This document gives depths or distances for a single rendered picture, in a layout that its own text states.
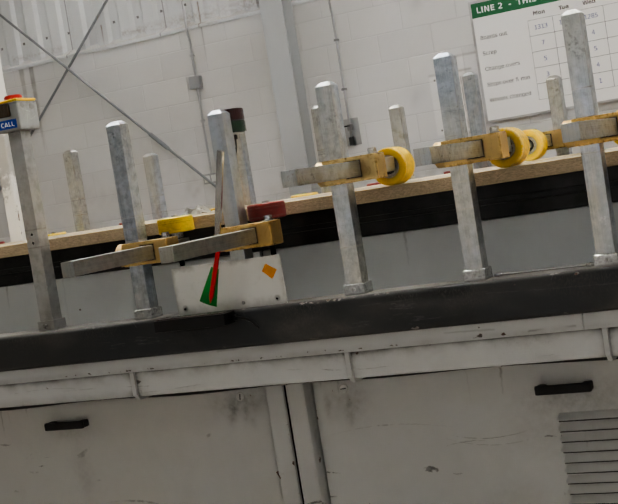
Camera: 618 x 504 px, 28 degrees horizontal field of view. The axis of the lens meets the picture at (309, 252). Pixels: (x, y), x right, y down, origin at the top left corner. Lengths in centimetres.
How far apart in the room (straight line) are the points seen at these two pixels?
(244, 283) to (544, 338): 62
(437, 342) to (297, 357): 31
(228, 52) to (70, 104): 169
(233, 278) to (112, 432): 71
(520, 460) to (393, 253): 51
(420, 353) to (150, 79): 879
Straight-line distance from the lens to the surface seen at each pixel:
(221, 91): 1077
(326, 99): 248
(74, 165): 414
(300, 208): 269
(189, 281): 264
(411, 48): 1006
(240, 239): 249
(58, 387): 292
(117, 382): 283
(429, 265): 265
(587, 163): 232
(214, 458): 301
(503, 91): 979
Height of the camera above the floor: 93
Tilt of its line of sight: 3 degrees down
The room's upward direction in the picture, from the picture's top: 9 degrees counter-clockwise
